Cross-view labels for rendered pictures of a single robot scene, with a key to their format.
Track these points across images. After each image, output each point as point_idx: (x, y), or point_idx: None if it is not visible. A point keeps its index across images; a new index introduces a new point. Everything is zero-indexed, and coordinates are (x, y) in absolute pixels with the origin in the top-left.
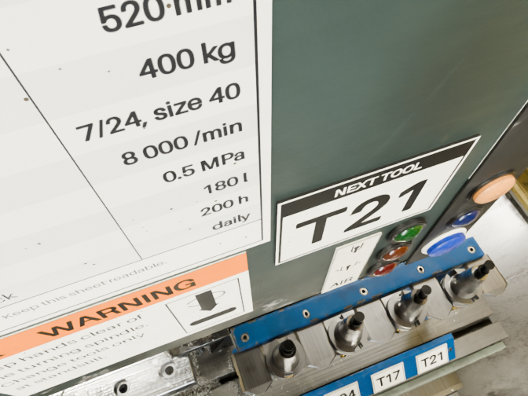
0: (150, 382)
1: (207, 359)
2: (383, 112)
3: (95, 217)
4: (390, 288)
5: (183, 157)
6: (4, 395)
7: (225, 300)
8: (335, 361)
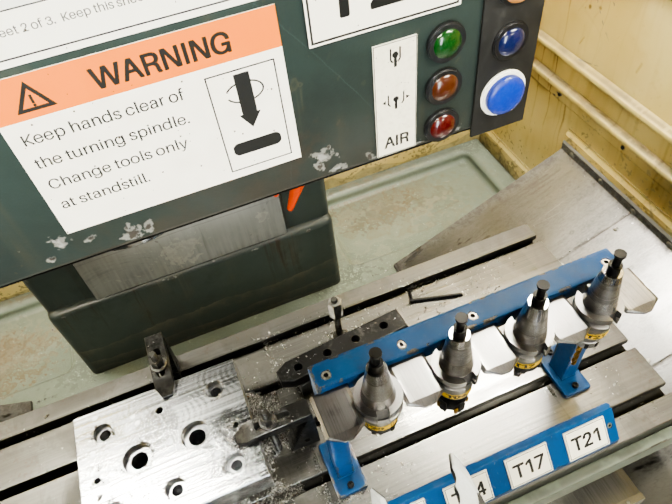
0: (212, 478)
1: (286, 459)
2: None
3: None
4: (505, 310)
5: None
6: (49, 216)
7: (266, 108)
8: (457, 453)
